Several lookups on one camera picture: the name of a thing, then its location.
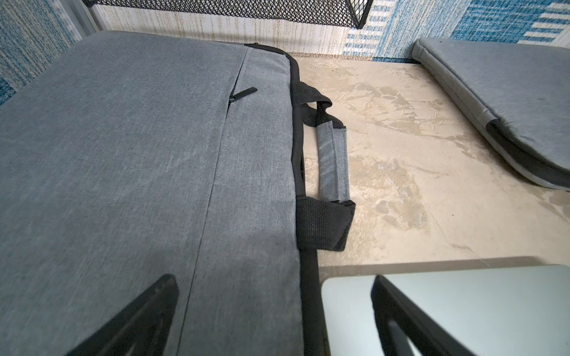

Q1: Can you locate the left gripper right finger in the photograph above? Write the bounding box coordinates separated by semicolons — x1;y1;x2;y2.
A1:
370;275;473;355

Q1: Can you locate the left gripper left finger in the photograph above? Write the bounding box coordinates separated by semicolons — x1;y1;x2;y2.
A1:
68;274;180;355

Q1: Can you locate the silver laptop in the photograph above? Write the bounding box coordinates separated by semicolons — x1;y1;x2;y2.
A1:
322;265;569;355

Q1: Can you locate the grey laptop bag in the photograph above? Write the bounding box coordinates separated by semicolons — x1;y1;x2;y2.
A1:
412;37;569;191
1;31;355;355

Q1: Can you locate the black wire mesh shelf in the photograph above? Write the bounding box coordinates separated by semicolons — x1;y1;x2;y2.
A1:
83;0;373;29

